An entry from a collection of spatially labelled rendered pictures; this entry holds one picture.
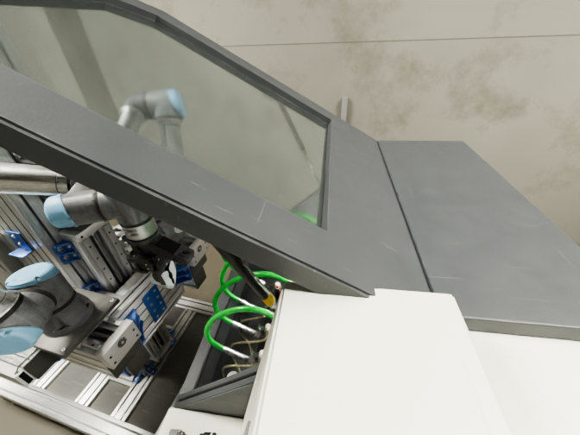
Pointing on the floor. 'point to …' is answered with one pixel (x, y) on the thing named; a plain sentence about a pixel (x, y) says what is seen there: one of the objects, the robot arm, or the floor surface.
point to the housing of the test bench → (497, 277)
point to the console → (371, 368)
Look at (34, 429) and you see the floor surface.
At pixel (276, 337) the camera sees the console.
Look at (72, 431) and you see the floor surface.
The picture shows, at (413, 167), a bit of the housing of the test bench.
